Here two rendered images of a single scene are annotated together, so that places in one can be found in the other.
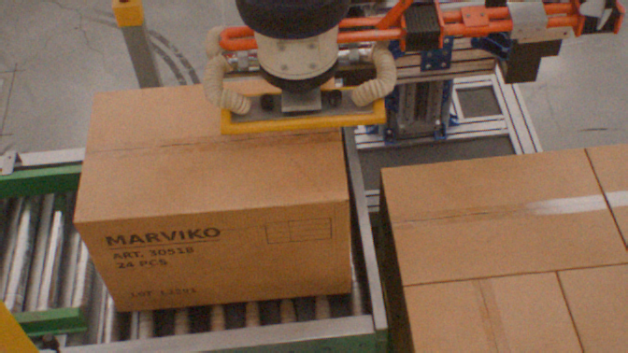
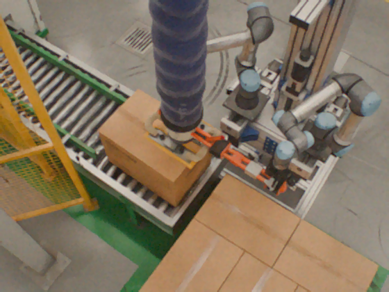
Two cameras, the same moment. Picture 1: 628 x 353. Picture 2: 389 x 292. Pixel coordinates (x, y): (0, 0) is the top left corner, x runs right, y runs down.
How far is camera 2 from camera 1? 1.31 m
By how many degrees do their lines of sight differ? 22
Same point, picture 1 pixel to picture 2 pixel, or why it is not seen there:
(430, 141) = not seen: hidden behind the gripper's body
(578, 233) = (265, 245)
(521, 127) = (312, 192)
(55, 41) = not seen: hidden behind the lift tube
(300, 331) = (148, 207)
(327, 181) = (173, 171)
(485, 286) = (218, 238)
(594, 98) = (365, 199)
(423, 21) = (219, 147)
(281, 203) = (154, 168)
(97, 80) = not seen: hidden behind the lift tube
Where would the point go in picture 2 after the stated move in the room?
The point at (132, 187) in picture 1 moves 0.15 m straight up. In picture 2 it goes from (120, 131) to (117, 117)
